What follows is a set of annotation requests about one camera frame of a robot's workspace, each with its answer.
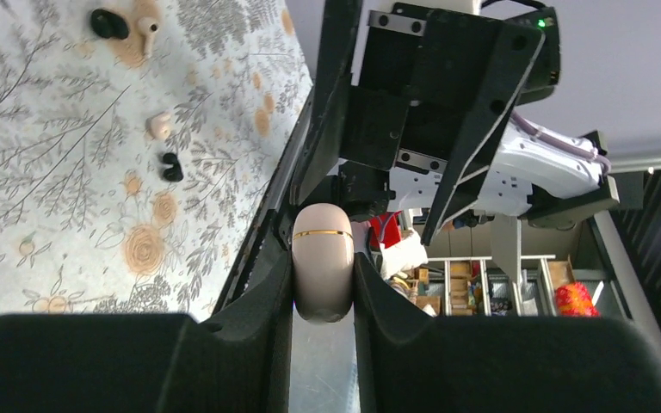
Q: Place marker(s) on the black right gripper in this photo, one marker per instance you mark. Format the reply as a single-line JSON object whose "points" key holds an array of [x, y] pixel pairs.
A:
{"points": [[433, 81]]}

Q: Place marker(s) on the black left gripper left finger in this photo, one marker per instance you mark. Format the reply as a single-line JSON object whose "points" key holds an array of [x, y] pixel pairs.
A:
{"points": [[235, 361]]}

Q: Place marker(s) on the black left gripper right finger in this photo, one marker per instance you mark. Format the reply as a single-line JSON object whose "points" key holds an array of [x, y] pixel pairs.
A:
{"points": [[409, 361]]}

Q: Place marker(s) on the beige earbud charging case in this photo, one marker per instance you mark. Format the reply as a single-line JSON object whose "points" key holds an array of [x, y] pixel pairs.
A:
{"points": [[322, 249]]}

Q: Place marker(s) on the small beige earbud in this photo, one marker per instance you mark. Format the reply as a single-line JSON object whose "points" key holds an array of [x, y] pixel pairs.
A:
{"points": [[159, 126]]}

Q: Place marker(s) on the beige stem earbud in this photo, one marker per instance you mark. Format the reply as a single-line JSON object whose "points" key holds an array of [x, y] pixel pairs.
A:
{"points": [[148, 27]]}

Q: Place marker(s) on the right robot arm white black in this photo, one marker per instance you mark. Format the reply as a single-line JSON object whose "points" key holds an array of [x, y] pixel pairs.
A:
{"points": [[546, 178]]}

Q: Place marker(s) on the floral patterned table mat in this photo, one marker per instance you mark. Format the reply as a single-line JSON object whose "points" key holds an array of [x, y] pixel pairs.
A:
{"points": [[87, 222]]}

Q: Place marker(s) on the black earbud near beige earbud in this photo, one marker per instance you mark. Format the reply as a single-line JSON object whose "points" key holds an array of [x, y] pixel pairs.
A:
{"points": [[108, 25]]}

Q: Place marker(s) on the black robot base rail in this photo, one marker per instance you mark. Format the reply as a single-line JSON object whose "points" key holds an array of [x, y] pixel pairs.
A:
{"points": [[261, 226]]}

